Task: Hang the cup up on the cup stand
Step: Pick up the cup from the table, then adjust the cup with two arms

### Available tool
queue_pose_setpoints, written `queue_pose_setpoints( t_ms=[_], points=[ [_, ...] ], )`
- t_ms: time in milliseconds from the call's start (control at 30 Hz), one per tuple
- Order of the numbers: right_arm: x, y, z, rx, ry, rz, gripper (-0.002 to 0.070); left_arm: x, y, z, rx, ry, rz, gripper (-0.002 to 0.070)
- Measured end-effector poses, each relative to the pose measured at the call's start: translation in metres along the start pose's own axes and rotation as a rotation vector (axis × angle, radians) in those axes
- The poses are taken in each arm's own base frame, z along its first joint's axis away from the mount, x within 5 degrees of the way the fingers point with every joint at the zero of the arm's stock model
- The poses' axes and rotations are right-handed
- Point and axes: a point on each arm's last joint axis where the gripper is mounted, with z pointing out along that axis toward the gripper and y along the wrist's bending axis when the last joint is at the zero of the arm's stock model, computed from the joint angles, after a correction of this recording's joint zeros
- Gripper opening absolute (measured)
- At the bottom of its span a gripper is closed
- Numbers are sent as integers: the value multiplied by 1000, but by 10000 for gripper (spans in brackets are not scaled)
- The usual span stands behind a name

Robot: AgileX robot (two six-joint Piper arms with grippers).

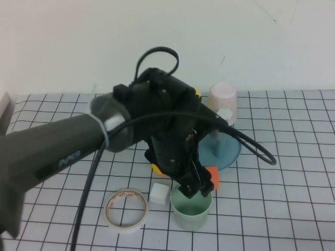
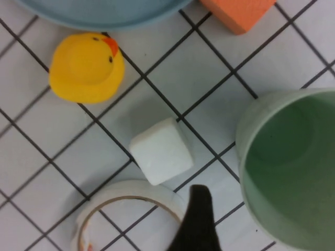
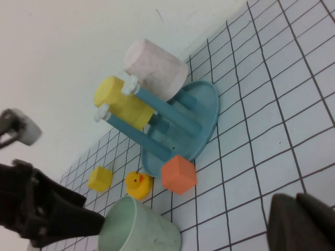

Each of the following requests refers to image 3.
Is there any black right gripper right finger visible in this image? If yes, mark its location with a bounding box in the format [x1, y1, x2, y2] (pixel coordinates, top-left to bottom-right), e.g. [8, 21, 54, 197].
[266, 192, 335, 251]

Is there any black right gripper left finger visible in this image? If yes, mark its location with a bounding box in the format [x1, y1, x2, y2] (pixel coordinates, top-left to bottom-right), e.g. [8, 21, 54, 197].
[0, 158, 106, 248]

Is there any light green plastic cup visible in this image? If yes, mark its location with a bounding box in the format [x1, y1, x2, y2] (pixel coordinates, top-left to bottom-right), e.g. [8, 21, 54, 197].
[98, 196, 182, 251]

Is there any yellow plastic cup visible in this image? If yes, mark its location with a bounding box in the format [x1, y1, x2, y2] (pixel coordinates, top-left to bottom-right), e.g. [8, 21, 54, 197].
[93, 75, 155, 129]

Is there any blue cup stand with pegs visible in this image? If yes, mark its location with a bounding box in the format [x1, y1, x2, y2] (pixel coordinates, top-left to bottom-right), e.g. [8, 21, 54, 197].
[93, 75, 220, 177]

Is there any pale pink plastic cup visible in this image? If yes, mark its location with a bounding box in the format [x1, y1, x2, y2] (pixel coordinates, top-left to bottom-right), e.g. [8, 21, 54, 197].
[122, 38, 188, 101]

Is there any yellow foam cube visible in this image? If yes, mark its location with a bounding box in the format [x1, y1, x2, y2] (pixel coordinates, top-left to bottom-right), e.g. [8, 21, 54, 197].
[87, 166, 114, 193]

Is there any yellow rubber duck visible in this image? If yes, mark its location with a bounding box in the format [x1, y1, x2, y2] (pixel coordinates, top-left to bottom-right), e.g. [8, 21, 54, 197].
[125, 171, 154, 201]

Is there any grey checked tablecloth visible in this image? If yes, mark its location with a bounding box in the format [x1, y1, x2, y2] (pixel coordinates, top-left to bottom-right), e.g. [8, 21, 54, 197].
[26, 0, 335, 251]

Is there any orange foam cube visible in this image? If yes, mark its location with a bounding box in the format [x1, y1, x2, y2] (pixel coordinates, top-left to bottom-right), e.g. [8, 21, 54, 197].
[161, 154, 197, 196]

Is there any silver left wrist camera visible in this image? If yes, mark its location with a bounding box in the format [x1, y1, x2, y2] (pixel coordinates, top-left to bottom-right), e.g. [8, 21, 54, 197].
[0, 108, 43, 146]

